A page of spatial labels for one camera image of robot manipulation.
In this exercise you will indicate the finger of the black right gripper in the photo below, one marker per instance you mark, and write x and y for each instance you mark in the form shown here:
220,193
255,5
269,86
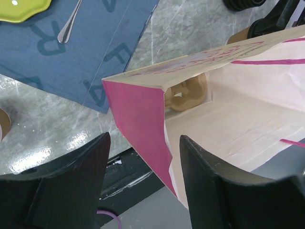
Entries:
286,13

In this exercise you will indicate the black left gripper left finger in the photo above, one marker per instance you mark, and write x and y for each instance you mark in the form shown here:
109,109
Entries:
61,194

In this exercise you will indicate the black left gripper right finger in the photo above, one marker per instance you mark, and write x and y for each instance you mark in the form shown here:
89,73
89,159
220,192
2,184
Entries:
222,196

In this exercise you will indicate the black plastic cup lid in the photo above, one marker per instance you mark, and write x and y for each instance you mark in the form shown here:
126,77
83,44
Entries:
267,26

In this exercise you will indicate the brown paper coffee cup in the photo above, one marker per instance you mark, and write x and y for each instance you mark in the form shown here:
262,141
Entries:
240,36

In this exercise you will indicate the kraft paper cakes bag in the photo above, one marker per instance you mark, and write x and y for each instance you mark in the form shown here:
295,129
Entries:
255,99

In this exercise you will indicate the brown pulp cup carrier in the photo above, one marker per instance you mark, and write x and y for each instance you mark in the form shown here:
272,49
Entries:
187,94

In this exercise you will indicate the spare black cup lid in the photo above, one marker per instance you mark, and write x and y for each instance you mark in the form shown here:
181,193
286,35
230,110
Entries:
240,5

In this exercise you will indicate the blue letter print cloth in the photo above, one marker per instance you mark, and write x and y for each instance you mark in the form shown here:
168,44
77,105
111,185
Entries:
103,39

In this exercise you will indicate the yellow dotted plate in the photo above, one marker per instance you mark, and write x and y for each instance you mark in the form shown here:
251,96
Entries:
17,11

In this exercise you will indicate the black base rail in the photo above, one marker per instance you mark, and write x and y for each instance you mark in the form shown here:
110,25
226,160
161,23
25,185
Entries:
126,169

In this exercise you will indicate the silver cartoon handle spoon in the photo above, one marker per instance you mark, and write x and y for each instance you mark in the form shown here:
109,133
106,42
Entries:
64,34

